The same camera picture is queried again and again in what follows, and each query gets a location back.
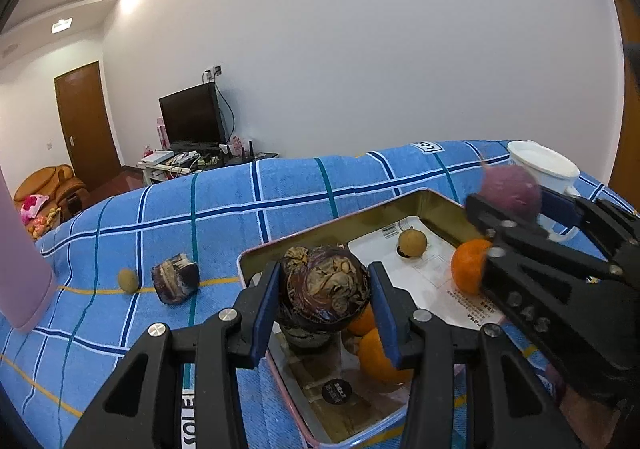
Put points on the large brown longan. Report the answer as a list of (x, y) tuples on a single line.
[(412, 243)]

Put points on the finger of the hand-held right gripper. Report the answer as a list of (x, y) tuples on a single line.
[(557, 206), (492, 234)]

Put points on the flat white box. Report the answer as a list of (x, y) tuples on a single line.
[(157, 158)]

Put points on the black television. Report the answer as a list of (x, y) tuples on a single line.
[(192, 114)]

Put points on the white printed cup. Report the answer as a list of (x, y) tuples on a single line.
[(542, 169)]

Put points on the pink tin box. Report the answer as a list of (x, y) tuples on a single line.
[(360, 224)]

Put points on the pink floral cushion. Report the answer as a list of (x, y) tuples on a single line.
[(31, 206)]

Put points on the white television stand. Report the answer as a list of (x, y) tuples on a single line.
[(155, 174)]

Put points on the black router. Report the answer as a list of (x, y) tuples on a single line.
[(245, 153)]

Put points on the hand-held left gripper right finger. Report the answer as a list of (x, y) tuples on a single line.
[(387, 314)]

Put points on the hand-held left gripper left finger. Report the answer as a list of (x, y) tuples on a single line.
[(265, 314)]

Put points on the orange sofa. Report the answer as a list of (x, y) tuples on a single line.
[(50, 189)]

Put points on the printed paper leaflet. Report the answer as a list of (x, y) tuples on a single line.
[(435, 279)]

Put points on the pink plastic bin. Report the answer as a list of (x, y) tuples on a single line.
[(20, 254)]

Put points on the purple passion fruit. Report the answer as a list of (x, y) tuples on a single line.
[(510, 189)]

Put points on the wall socket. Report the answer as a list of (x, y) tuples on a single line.
[(214, 71)]

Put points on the small brown longan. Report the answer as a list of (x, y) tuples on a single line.
[(127, 280)]

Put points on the brown fruit piece on cloth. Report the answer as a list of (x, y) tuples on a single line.
[(175, 277)]

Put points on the dark fruit in tray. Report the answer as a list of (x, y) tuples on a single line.
[(305, 336)]

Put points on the blue plaid blanket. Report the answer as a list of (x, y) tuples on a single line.
[(300, 189)]

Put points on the person's right hand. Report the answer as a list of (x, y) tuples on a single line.
[(555, 379)]

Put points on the brown wooden door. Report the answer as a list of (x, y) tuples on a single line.
[(85, 124)]

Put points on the square ceiling light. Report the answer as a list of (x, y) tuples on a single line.
[(61, 24)]

